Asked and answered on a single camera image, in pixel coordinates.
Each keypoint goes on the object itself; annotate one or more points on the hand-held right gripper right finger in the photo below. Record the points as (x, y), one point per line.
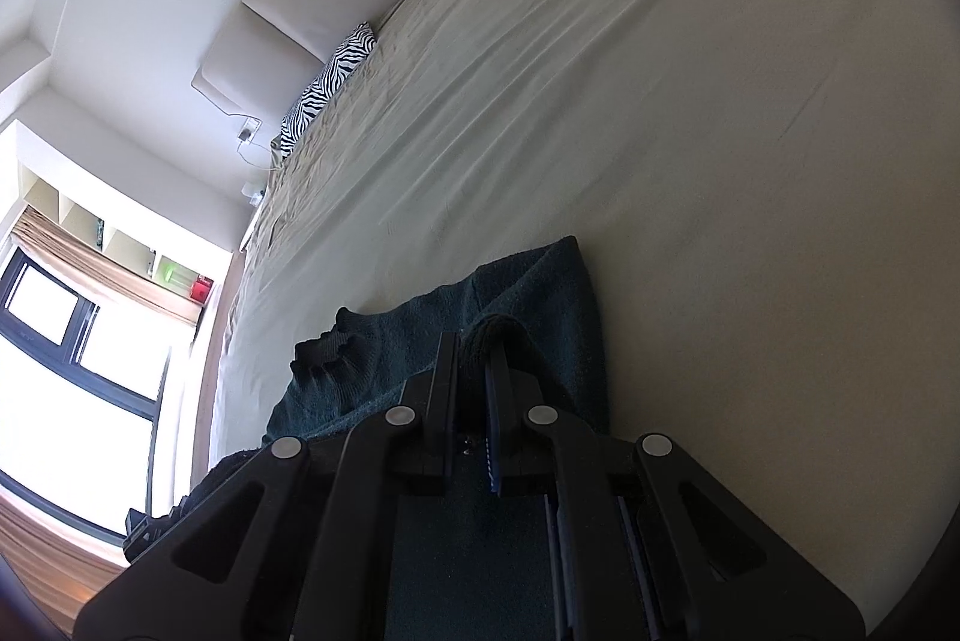
(600, 498)

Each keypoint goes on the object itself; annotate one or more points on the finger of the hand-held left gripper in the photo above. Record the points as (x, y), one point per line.
(154, 525)

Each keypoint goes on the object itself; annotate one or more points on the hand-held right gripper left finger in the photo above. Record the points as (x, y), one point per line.
(375, 498)

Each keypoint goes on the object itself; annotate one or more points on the dark green sweater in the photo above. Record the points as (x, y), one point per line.
(525, 288)

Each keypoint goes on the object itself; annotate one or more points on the black framed window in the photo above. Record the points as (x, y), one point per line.
(67, 371)

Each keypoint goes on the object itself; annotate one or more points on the red box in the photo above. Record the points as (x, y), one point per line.
(201, 290)

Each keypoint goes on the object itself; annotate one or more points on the green container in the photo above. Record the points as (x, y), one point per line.
(174, 275)

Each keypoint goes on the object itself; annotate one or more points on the beige curtain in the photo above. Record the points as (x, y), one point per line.
(112, 270)

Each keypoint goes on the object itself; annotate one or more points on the white nightstand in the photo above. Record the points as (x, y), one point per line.
(251, 228)

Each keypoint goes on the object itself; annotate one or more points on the white tissue box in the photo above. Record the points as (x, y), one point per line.
(255, 191)

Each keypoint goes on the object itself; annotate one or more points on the bed with beige sheet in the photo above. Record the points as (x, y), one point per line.
(675, 123)

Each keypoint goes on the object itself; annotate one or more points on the zebra print pillow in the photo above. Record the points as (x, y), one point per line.
(326, 82)

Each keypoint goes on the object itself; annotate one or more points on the beige padded headboard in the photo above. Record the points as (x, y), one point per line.
(285, 33)

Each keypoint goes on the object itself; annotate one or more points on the white wall shelf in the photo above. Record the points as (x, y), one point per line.
(82, 217)

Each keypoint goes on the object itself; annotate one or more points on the wall socket with charger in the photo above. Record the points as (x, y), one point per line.
(248, 129)

